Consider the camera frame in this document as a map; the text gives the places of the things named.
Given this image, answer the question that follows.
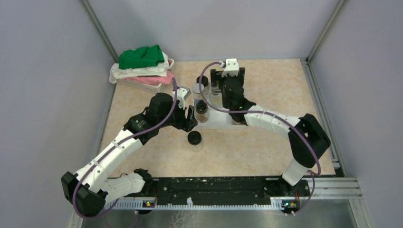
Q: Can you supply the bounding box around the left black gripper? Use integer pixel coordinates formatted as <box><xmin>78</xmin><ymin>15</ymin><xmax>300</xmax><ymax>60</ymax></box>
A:
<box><xmin>158</xmin><ymin>97</ymin><xmax>198</xmax><ymax>132</ymax></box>

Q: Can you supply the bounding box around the black grinder top jar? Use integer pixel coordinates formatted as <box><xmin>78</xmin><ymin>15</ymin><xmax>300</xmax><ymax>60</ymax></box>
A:
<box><xmin>195</xmin><ymin>100</ymin><xmax>209</xmax><ymax>123</ymax></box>

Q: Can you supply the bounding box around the black cap glass jar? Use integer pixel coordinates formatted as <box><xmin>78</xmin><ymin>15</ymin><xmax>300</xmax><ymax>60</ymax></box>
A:
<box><xmin>187</xmin><ymin>131</ymin><xmax>203</xmax><ymax>152</ymax></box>

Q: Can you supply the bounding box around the black cap sesame jar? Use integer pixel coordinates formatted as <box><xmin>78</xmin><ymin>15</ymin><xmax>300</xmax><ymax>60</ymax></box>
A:
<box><xmin>196</xmin><ymin>75</ymin><xmax>211</xmax><ymax>96</ymax></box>

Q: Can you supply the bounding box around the silver perforated lid shaker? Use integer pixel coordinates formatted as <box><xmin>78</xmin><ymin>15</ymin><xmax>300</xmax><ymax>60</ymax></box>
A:
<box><xmin>192</xmin><ymin>83</ymin><xmax>205</xmax><ymax>107</ymax></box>

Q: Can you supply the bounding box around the white divided plastic tray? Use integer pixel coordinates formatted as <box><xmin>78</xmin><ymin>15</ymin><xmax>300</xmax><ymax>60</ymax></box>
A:
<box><xmin>191</xmin><ymin>81</ymin><xmax>248</xmax><ymax>131</ymax></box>

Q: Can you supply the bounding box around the clear lid glass jar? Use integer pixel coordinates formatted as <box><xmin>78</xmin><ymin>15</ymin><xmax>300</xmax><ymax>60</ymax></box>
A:
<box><xmin>209</xmin><ymin>87</ymin><xmax>222</xmax><ymax>108</ymax></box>

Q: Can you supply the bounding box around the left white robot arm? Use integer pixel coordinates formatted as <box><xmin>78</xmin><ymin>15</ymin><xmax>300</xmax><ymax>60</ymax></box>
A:
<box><xmin>61</xmin><ymin>88</ymin><xmax>198</xmax><ymax>218</ymax></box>

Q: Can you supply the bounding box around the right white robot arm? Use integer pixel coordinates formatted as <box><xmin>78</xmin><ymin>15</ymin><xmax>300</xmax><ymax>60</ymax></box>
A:
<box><xmin>210</xmin><ymin>67</ymin><xmax>331</xmax><ymax>196</ymax></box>

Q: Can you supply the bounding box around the white plastic basket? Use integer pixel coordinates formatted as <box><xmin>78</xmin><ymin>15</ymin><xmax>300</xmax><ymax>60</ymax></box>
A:
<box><xmin>118</xmin><ymin>66</ymin><xmax>173</xmax><ymax>93</ymax></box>

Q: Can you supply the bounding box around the pink cloth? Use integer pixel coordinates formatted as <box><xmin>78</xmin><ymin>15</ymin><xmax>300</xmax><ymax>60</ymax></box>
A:
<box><xmin>128</xmin><ymin>71</ymin><xmax>174</xmax><ymax>86</ymax></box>

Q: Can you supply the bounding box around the green cloth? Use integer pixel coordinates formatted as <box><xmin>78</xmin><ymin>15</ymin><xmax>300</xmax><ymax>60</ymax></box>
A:
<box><xmin>118</xmin><ymin>45</ymin><xmax>165</xmax><ymax>69</ymax></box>

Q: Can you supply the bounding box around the white cloth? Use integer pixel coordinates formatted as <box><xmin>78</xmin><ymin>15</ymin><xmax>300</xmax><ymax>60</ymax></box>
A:
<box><xmin>108</xmin><ymin>58</ymin><xmax>174</xmax><ymax>84</ymax></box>

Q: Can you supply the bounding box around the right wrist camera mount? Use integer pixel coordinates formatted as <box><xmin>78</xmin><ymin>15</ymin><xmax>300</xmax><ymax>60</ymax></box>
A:
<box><xmin>220</xmin><ymin>58</ymin><xmax>239</xmax><ymax>77</ymax></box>

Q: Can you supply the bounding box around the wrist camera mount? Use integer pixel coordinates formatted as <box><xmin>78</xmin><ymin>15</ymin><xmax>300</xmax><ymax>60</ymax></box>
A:
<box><xmin>172</xmin><ymin>86</ymin><xmax>191</xmax><ymax>110</ymax></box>
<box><xmin>220</xmin><ymin>58</ymin><xmax>239</xmax><ymax>77</ymax></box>

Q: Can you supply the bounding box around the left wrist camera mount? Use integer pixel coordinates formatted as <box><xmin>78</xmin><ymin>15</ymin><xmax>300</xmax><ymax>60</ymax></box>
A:
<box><xmin>172</xmin><ymin>86</ymin><xmax>191</xmax><ymax>110</ymax></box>

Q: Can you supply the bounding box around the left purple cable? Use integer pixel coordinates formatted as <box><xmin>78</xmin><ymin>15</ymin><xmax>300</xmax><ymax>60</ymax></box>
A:
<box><xmin>72</xmin><ymin>77</ymin><xmax>179</xmax><ymax>228</ymax></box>

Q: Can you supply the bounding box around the purple cable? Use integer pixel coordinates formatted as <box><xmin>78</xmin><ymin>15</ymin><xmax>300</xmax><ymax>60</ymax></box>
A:
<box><xmin>198</xmin><ymin>61</ymin><xmax>322</xmax><ymax>216</ymax></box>
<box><xmin>72</xmin><ymin>77</ymin><xmax>179</xmax><ymax>228</ymax></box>

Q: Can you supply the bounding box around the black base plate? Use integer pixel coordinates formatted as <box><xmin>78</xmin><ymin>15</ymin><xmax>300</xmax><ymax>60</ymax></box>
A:
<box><xmin>129</xmin><ymin>176</ymin><xmax>310</xmax><ymax>206</ymax></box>

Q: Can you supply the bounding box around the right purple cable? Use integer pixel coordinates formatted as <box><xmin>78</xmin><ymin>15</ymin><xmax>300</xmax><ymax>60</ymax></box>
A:
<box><xmin>198</xmin><ymin>61</ymin><xmax>322</xmax><ymax>216</ymax></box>

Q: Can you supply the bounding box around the white cable duct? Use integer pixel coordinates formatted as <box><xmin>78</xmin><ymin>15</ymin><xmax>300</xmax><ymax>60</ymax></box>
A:
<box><xmin>104</xmin><ymin>198</ymin><xmax>284</xmax><ymax>211</ymax></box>

